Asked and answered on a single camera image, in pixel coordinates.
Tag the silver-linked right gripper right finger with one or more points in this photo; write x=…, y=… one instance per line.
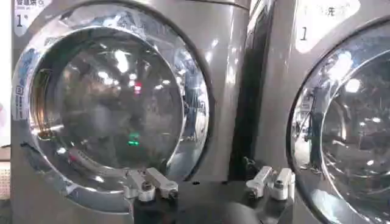
x=275, y=182

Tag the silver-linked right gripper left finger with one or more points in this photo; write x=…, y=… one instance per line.
x=152, y=183

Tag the round glass dryer door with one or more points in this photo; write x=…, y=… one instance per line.
x=115, y=103
x=350, y=134

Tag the grey dryer with round door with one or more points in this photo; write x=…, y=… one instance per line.
x=280, y=91
x=222, y=91

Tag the white label sticker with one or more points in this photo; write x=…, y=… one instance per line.
x=26, y=15
x=320, y=21

